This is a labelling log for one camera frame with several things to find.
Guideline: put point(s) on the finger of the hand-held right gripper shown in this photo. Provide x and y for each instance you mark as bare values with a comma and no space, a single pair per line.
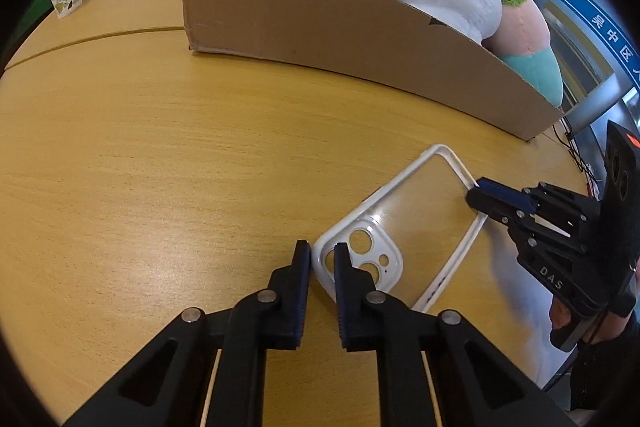
492,208
505,195

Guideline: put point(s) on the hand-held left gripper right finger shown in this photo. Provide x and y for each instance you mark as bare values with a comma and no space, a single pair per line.
342,292

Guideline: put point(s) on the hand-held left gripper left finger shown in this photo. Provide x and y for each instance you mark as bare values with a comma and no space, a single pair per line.
300,287

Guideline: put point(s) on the clear white phone case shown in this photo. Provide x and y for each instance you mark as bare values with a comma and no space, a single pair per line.
395,257

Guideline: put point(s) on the pink pig plush toy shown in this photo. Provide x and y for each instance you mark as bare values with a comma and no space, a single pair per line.
520,32

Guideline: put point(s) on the cardboard box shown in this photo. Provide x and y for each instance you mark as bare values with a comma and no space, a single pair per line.
300,17

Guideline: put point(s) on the person's right forearm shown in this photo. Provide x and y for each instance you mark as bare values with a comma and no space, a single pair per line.
605,357

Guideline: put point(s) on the person's right hand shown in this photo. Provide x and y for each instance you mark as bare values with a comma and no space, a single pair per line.
557,314

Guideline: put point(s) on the blue door sign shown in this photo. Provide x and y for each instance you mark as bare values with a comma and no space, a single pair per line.
600,27

